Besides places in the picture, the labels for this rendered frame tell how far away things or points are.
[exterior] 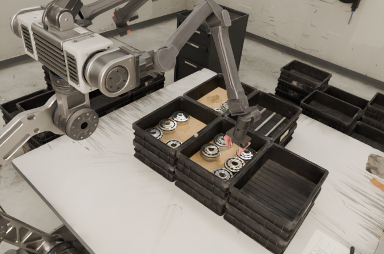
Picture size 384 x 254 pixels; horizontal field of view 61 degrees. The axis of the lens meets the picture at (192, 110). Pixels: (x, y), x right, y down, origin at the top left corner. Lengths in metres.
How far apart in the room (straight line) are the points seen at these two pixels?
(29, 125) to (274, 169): 1.12
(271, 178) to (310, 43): 3.46
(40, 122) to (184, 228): 0.76
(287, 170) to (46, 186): 1.18
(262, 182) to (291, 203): 0.16
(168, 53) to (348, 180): 1.28
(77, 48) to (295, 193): 1.13
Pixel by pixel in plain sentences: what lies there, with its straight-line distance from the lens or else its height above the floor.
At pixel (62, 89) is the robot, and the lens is 1.26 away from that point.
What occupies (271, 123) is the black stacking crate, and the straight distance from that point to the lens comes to 1.99.
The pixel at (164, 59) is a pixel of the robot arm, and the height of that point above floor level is 1.46.
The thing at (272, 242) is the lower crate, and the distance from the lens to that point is 1.50.
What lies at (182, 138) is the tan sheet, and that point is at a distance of 1.75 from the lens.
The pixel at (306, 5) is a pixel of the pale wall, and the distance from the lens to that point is 4.83.
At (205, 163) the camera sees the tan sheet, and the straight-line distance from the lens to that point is 1.63.
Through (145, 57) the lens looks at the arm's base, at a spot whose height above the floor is 1.48.
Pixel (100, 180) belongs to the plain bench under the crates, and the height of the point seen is 0.70.
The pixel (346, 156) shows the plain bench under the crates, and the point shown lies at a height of 0.70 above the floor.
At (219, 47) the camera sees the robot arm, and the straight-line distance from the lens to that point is 1.39.
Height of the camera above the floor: 1.96
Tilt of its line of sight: 35 degrees down
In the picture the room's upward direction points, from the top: 6 degrees clockwise
